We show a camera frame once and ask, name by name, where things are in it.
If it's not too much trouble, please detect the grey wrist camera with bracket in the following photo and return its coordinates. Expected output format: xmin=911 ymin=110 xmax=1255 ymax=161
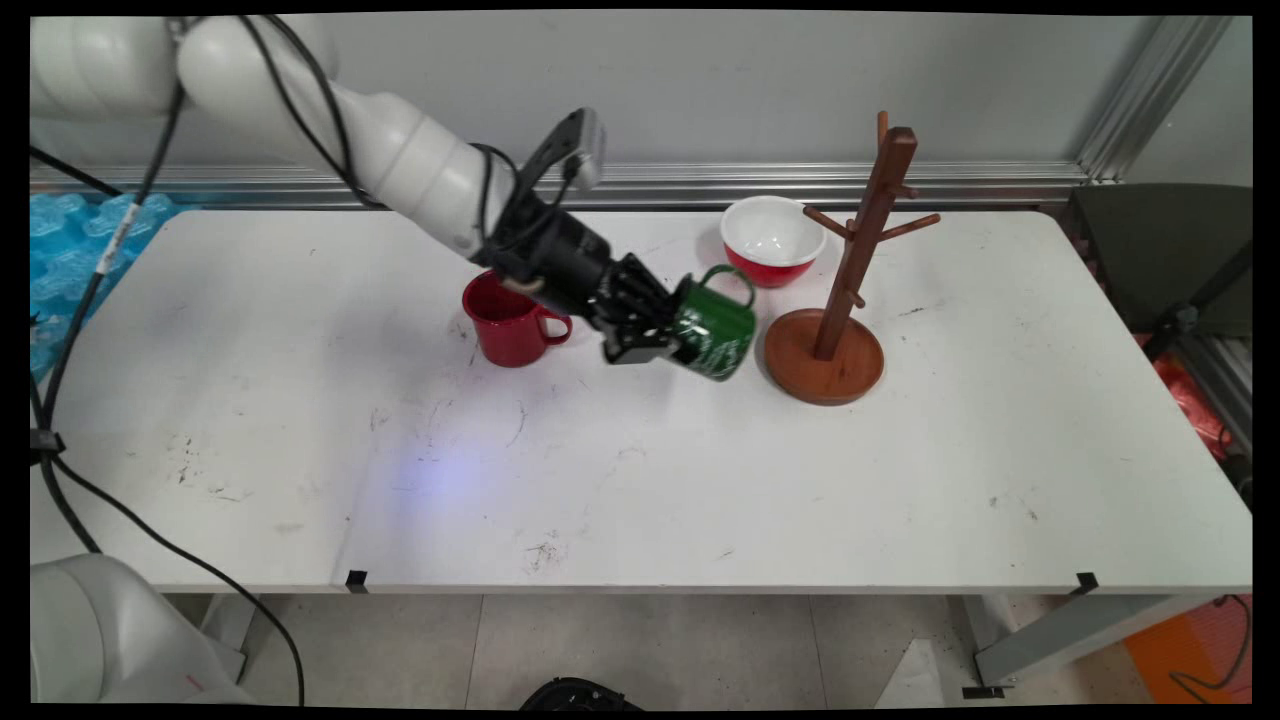
xmin=520 ymin=107 xmax=608 ymax=201

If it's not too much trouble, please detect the red bowl white inside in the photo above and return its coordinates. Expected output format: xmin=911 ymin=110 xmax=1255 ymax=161
xmin=720 ymin=195 xmax=830 ymax=290

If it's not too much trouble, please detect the thin black cable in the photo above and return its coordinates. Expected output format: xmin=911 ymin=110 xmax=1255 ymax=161
xmin=30 ymin=145 xmax=127 ymax=199

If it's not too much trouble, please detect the wooden mug tree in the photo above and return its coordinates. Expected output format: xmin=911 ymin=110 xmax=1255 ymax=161
xmin=764 ymin=110 xmax=943 ymax=407

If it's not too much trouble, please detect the blue bubble wrap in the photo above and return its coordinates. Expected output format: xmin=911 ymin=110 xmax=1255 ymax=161
xmin=30 ymin=192 xmax=179 ymax=383

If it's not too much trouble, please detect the red plastic bag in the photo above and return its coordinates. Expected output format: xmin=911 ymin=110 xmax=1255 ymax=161
xmin=1148 ymin=350 xmax=1237 ymax=463

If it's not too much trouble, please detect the green enamel mug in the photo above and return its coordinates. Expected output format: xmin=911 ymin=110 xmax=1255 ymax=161
xmin=672 ymin=264 xmax=758 ymax=383

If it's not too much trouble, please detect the white table leg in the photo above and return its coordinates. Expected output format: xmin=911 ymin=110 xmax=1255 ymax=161
xmin=960 ymin=593 xmax=1217 ymax=699
xmin=195 ymin=593 xmax=264 ymax=687

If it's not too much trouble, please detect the long black cable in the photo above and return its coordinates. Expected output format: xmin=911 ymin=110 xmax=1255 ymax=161
xmin=30 ymin=80 xmax=307 ymax=707

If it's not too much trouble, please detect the black round floor object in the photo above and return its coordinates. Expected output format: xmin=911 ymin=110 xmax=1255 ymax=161
xmin=518 ymin=677 xmax=644 ymax=712

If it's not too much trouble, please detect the aluminium frame rail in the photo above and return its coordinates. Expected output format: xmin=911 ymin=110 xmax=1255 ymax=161
xmin=1175 ymin=335 xmax=1253 ymax=453
xmin=30 ymin=160 xmax=1093 ymax=212

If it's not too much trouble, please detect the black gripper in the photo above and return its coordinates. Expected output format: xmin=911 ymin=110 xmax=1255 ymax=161
xmin=484 ymin=197 xmax=693 ymax=367

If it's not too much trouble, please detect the orange floor mat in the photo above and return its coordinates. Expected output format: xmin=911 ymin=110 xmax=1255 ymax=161
xmin=1124 ymin=595 xmax=1253 ymax=707

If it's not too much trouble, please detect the aluminium frame post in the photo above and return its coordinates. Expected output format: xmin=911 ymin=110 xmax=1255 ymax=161
xmin=1077 ymin=15 xmax=1237 ymax=187

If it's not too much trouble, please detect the red enamel mug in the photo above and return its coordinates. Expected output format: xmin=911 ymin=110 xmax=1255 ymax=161
xmin=462 ymin=268 xmax=574 ymax=369

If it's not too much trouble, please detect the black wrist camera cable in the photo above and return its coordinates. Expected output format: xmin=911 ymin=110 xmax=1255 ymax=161
xmin=238 ymin=14 xmax=587 ymax=217

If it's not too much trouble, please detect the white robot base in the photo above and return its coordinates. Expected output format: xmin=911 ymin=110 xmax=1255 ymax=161
xmin=30 ymin=553 xmax=253 ymax=707

